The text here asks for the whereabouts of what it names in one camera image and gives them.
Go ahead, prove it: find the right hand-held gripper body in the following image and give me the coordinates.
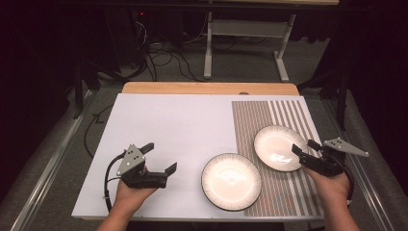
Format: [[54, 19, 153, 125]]
[[302, 138, 370, 177]]

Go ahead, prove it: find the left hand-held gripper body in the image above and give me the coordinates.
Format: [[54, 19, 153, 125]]
[[115, 143, 168, 190]]

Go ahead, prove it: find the white plate with dark rim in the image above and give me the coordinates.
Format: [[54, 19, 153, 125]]
[[200, 152, 263, 212], [253, 124, 310, 172]]

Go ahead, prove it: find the person's right hand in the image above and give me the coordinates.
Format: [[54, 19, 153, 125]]
[[304, 167, 350, 201]]

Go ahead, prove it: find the person's left hand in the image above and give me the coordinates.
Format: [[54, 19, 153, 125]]
[[112, 179, 158, 210]]

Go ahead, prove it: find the brown striped woven placemat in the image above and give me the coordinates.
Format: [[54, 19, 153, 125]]
[[231, 99, 323, 218]]

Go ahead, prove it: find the black metal stand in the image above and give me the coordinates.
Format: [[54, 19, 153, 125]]
[[297, 68, 351, 132], [71, 59, 100, 120]]

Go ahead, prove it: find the dark computer case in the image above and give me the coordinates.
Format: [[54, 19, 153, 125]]
[[105, 9, 185, 66]]

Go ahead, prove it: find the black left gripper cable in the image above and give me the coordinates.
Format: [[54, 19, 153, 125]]
[[103, 151, 127, 214]]

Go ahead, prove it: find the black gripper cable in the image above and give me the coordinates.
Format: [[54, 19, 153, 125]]
[[103, 151, 127, 214], [336, 163, 356, 206]]

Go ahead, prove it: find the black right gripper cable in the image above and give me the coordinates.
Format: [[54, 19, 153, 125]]
[[336, 163, 356, 206]]

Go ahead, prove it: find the aluminium floor rail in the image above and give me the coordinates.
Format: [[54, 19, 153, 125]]
[[9, 90, 94, 231], [323, 99, 399, 231]]

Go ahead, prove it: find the black cable on floor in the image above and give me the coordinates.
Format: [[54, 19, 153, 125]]
[[84, 104, 115, 160]]

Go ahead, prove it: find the tangle of black floor cables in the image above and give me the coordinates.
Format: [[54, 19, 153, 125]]
[[128, 18, 206, 83]]

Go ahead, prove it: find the white metal desk frame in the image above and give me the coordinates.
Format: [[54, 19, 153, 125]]
[[203, 11, 296, 83]]

